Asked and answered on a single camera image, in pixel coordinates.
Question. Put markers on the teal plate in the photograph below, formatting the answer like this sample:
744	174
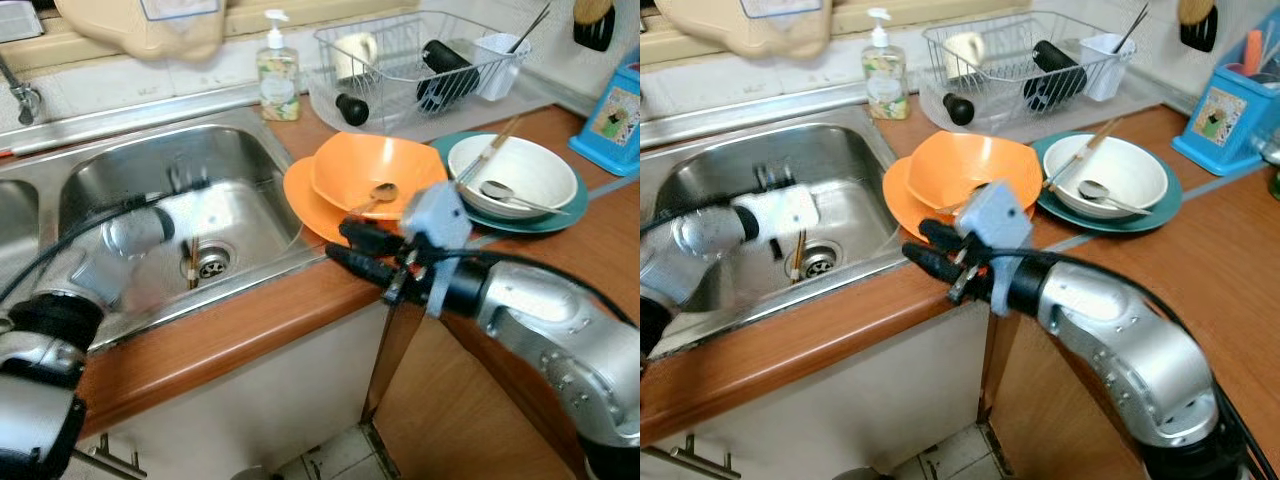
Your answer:
560	215
1165	210

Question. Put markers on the small black cup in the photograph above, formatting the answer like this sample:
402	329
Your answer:
958	110
352	110

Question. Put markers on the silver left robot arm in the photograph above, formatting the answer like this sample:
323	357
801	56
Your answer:
690	250
110	250

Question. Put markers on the blue plastic utensil box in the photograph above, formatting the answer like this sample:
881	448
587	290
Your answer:
612	120
1225	120

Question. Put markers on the chrome sink faucet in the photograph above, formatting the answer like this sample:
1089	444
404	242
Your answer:
25	95

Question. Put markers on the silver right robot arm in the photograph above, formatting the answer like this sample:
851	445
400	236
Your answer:
560	330
1130	350

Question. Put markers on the wooden cabinet door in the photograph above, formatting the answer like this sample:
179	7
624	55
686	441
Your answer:
450	410
1060	410

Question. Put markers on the black bottle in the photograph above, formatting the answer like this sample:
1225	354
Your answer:
448	75
1056	75

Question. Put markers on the grey drying mat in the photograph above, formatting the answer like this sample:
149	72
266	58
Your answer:
520	115
1130	115

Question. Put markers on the white bowl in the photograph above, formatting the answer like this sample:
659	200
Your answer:
1130	165
535	165

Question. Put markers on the orange plate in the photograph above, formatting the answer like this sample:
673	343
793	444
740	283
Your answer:
300	205
897	205

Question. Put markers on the green-banded wooden chopstick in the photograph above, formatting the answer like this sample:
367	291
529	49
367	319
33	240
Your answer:
197	264
797	258
192	262
802	260

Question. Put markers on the double stainless steel sink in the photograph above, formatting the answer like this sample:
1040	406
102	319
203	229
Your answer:
250	170
860	170

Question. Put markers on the silver metal spoon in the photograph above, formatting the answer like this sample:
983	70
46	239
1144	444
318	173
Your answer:
1095	190
500	190

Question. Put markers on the white cutlery holder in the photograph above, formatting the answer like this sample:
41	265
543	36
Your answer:
498	68
1106	68

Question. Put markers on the white cabinet door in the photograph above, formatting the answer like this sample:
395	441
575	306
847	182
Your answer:
260	390
850	390

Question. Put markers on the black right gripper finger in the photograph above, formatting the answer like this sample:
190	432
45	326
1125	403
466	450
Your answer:
935	266
360	266
370	236
948	236

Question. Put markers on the clear soap pump bottle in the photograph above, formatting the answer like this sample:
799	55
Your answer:
278	80
885	80

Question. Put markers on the beige hanging kitchen item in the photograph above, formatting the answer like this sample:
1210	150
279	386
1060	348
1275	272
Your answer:
740	28
130	30

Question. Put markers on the cream mug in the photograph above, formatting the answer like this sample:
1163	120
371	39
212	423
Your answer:
963	55
355	55

